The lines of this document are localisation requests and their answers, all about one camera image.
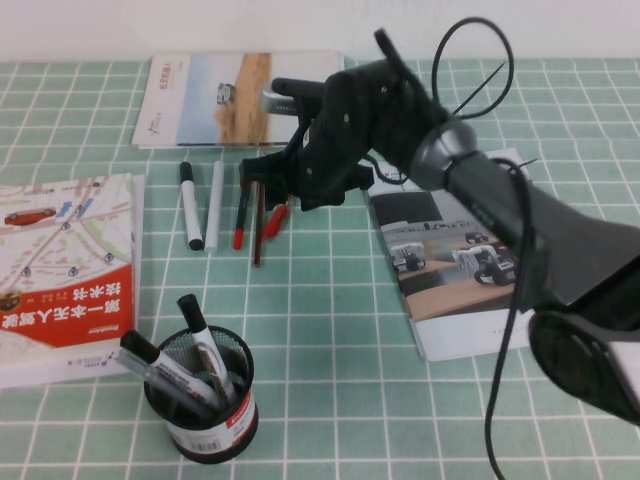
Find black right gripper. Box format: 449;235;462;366
241;59;407;212

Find red ballpoint pen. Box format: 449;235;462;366
261;203;292;241

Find red and black pen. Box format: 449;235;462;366
231;182;254;251

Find plain white pen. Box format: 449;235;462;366
203;159;227;254

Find grey translucent pen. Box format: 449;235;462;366
115;349;216;421

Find black mesh pen holder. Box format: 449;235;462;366
143;324;260;465

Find dark red pencil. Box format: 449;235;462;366
252;152;267;269

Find white marker with black caps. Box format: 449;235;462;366
178;161;204;252

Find brochure with desert photo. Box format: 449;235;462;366
131;49;346;150

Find green checked tablecloth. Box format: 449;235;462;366
0;57;640;480

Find black capped grey marker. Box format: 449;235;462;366
118;329;221;409
175;293;239;404

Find brochure with robot photo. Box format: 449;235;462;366
367;147;531;362

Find red white map cover book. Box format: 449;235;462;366
0;173;139;390

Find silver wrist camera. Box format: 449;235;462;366
259;76;329;121

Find black camera cable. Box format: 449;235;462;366
373;17;541;480

